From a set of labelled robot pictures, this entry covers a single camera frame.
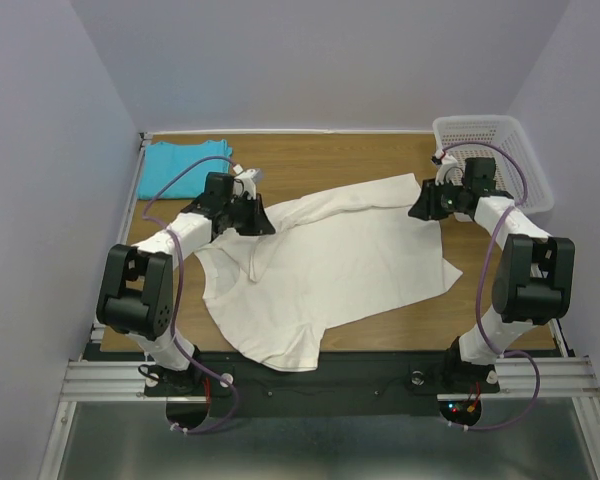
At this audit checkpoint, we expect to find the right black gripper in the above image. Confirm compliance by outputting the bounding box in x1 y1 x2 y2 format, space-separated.
406 175 469 220

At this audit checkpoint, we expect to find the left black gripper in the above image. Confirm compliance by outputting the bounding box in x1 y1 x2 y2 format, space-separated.
223 194 275 237

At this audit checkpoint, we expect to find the white t-shirt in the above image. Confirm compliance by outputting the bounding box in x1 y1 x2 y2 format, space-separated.
197 174 461 372

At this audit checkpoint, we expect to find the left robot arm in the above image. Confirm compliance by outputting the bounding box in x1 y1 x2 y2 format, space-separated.
96 168 275 395

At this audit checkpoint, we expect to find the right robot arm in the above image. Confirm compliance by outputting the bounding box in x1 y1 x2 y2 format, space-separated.
408 150 575 393

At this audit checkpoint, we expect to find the white plastic basket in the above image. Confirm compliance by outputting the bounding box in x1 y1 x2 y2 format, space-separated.
432 115 554 215

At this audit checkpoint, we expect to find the folded blue t-shirt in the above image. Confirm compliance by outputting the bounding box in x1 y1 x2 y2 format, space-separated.
137 140 233 200

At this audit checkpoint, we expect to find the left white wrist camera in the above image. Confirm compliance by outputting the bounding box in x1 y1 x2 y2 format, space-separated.
232 164 264 199

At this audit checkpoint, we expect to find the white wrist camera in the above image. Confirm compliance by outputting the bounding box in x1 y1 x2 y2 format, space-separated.
431 149 461 185
232 164 264 199

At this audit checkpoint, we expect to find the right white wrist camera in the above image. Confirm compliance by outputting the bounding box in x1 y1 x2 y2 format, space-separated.
431 149 461 185

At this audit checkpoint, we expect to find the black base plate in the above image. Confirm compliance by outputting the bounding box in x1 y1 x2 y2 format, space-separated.
142 351 499 418

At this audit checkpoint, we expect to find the aluminium frame rail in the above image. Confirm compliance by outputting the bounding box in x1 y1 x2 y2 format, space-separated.
37 130 600 480

